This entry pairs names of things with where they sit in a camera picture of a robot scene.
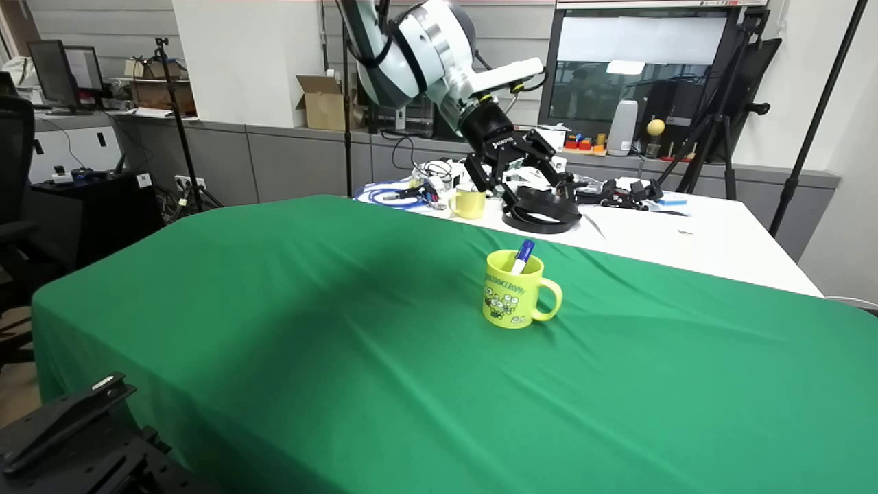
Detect green table cloth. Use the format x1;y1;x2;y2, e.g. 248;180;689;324
30;193;878;494

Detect small plain yellow cup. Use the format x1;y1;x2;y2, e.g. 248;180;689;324
450;186;488;221

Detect small desk monitor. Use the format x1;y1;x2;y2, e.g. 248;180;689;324
27;39;107;110

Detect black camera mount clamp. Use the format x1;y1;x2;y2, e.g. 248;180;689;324
0;370;189;494

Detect white box appliance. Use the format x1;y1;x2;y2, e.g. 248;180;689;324
606;95;643;157

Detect large black monitor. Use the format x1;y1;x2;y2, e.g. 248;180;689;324
538;0;765;158

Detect black stand pole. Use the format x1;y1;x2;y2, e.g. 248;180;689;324
765;0;874;238

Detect black round coiled device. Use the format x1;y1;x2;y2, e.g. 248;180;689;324
501;175;586;235

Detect black office chair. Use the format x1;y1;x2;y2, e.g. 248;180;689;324
0;72;42;368

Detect thin black light stand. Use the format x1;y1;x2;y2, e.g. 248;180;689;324
148;36;225;217

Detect yellow cartoon mug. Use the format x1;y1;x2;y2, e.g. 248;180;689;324
480;247;565;332

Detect black headset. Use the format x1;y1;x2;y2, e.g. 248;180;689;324
599;172;664;208

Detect black camera tripod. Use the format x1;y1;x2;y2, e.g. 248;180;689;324
672;6;780;202

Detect red small items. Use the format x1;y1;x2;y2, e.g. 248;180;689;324
561;128;612;157

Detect blue cable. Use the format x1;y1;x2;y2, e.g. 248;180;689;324
363;177;433;214

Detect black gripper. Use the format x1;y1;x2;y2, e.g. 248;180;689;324
455;95;580;197

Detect white device pile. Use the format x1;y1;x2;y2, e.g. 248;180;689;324
410;157;480;208

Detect white marker blue cap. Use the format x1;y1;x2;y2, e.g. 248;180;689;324
509;235;538;276

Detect cardboard box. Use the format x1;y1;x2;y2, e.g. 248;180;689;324
293;72;351;134

